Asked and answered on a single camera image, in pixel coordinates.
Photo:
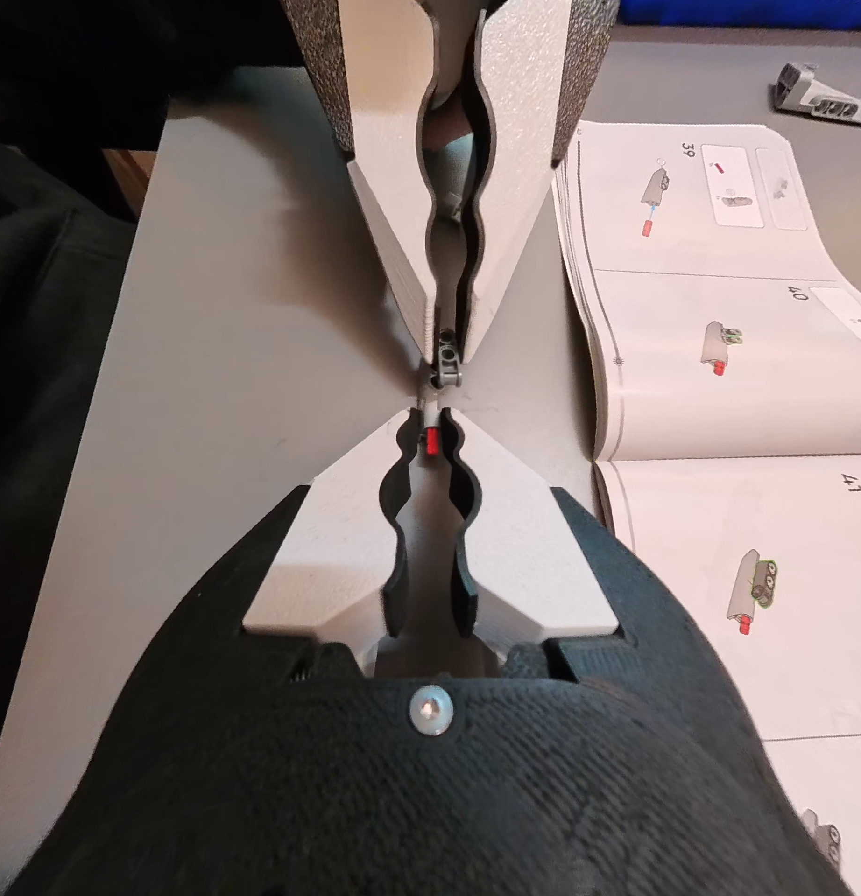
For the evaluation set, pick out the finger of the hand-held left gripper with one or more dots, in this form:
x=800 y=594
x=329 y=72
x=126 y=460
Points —
x=381 y=140
x=525 y=140

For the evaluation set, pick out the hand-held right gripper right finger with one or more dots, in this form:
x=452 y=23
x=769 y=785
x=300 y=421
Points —
x=535 y=560

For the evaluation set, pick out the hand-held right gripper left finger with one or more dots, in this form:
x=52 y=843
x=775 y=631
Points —
x=318 y=560

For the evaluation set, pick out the grey brick with red axle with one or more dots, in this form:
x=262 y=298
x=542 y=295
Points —
x=430 y=442

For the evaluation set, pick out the grey two-hole brick connector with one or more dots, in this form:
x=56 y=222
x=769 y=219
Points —
x=448 y=360

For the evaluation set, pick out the grey desk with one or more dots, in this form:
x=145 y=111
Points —
x=227 y=350

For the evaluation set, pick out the white instruction booklet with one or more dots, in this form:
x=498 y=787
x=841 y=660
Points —
x=717 y=315

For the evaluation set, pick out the blue storage bin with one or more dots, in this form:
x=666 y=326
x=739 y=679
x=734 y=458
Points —
x=753 y=8

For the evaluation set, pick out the grey panel brick with holes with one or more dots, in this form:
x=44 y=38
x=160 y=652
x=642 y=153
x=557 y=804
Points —
x=830 y=105

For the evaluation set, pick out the person's black clothed body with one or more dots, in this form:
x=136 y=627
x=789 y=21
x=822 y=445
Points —
x=52 y=350

